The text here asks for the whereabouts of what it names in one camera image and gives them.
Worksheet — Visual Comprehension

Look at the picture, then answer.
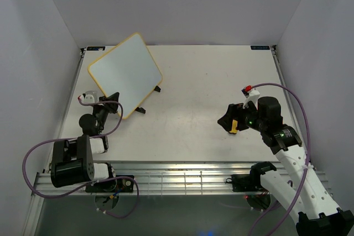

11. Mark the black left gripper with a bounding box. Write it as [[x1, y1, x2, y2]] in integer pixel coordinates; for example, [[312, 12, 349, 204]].
[[92, 92, 118, 134]]

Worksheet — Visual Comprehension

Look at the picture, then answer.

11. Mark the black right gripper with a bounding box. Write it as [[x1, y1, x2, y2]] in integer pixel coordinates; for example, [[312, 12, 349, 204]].
[[217, 99, 266, 132]]

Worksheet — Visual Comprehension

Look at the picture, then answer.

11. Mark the yellow whiteboard eraser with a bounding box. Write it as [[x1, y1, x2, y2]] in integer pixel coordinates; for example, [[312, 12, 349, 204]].
[[229, 120, 238, 134]]

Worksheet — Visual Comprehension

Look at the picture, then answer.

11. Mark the yellow framed whiteboard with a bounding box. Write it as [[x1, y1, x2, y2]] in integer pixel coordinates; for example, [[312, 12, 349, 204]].
[[87, 33, 163, 119]]

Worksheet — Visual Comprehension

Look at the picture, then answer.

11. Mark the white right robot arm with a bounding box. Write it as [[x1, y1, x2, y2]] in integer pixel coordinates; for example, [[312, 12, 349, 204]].
[[217, 97, 353, 235]]

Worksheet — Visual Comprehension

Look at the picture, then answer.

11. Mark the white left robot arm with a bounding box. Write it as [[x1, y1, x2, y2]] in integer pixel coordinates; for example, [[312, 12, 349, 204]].
[[50, 92, 119, 192]]

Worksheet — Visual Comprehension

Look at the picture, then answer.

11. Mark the left blue corner label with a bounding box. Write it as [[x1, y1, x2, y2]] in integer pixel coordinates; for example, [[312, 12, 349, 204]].
[[86, 46, 106, 51]]

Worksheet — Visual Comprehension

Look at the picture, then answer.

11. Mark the blue corner label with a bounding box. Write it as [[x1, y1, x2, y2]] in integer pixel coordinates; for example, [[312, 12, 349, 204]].
[[86, 46, 106, 51], [250, 45, 270, 50]]

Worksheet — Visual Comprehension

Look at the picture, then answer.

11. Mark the right blue corner label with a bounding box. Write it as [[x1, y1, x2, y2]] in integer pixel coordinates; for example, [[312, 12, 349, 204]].
[[250, 45, 270, 50]]

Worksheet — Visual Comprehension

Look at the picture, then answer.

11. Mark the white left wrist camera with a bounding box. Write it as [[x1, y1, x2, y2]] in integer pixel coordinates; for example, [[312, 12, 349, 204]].
[[77, 91, 98, 106]]

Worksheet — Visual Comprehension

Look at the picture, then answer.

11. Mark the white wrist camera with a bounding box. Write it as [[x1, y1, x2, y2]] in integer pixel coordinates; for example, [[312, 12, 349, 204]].
[[242, 85, 260, 109], [77, 91, 98, 106]]

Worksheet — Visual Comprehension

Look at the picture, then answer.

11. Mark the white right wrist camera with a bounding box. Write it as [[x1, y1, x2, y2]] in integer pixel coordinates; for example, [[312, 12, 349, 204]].
[[242, 85, 260, 109]]

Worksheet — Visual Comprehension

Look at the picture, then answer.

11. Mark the black wire easel stand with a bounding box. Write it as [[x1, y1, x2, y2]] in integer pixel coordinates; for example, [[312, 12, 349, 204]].
[[134, 85, 162, 114]]

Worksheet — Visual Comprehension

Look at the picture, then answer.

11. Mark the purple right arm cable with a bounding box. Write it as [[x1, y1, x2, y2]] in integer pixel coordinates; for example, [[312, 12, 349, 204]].
[[248, 82, 313, 236]]

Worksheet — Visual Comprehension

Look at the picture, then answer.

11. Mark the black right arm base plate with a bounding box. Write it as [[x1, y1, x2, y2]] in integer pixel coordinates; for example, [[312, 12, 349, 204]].
[[225, 174, 264, 192]]

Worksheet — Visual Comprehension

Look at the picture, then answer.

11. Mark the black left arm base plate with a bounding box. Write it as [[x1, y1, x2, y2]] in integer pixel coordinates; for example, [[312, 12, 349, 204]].
[[85, 175, 134, 193]]

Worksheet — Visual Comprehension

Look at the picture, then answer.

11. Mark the aluminium table front rail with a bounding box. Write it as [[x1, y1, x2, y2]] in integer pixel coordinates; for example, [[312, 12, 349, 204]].
[[32, 161, 331, 197]]

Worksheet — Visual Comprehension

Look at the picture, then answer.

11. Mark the aluminium table right rail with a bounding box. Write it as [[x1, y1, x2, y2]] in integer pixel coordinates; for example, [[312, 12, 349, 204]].
[[270, 44, 316, 170]]

